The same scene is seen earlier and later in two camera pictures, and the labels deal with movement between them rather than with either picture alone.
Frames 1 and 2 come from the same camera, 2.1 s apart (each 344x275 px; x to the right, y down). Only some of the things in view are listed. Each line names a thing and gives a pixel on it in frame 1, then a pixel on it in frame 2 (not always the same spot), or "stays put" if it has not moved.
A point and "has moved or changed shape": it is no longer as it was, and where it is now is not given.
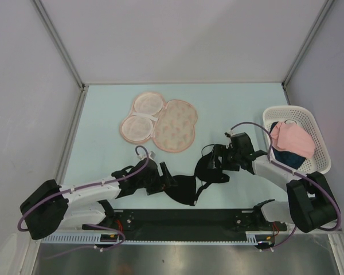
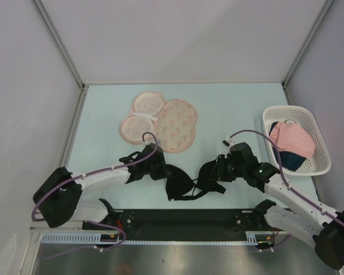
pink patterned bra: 170,124 stays put
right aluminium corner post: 326,7 stays put
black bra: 184,192 has moved or changed shape
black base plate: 186,224 stays put
